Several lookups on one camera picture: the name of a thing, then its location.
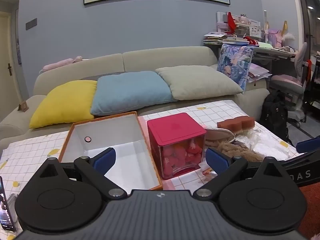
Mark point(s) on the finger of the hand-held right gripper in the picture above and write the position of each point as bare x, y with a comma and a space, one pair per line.
306, 145
303, 158

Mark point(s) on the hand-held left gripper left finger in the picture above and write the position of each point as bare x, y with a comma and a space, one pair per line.
105, 158

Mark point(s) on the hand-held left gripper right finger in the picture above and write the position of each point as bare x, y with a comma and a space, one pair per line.
217, 158

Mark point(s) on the beige fabric pouch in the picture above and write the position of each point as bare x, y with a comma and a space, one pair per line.
217, 135

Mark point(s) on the brown plush toy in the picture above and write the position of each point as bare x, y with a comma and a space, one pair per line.
241, 152

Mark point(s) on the orange-edged white cardboard box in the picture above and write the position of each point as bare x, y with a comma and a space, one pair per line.
120, 132

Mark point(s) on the white plastic bag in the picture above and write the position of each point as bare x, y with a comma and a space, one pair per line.
267, 142

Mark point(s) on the brown sponge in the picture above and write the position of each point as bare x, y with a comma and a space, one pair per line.
235, 123

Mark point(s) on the small pink round sticker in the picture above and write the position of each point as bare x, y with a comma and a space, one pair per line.
88, 139

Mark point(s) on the black backpack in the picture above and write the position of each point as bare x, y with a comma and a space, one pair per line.
273, 115

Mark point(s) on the white checkered tablecloth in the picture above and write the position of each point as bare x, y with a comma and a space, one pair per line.
200, 110

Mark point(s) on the red-lidded clear storage box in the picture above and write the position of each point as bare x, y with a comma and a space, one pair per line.
175, 127

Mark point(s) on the pink grey desk chair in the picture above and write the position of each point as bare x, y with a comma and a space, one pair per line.
290, 85

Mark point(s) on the yellow pillow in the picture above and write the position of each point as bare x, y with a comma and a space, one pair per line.
62, 102

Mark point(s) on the light blue pillow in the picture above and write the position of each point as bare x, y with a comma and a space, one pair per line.
130, 90

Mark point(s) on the grey-green pillow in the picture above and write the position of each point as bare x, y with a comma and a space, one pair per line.
200, 82

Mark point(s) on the small wooden stand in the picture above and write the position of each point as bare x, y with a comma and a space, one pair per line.
23, 107

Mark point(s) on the blue patterned bag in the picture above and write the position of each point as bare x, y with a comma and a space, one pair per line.
235, 62

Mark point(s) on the white study desk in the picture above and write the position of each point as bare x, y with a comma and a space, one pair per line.
272, 51

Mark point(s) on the pink plush toy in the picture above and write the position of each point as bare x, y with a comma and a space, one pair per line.
60, 63

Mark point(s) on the white fluffy toy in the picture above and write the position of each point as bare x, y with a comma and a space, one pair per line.
288, 38

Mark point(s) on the black smartphone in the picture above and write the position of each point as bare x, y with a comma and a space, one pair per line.
5, 210

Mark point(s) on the pink backpack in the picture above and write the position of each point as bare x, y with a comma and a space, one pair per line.
274, 37

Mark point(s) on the beige sofa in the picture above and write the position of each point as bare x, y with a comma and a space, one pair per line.
165, 57

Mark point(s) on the stack of books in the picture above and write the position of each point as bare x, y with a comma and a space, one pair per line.
217, 38

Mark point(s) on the red hanging ornament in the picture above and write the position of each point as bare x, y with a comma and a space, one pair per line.
230, 20

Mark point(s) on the cream door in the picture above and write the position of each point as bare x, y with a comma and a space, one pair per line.
5, 55

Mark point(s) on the grey wall switch panel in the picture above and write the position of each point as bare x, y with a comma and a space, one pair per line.
31, 23

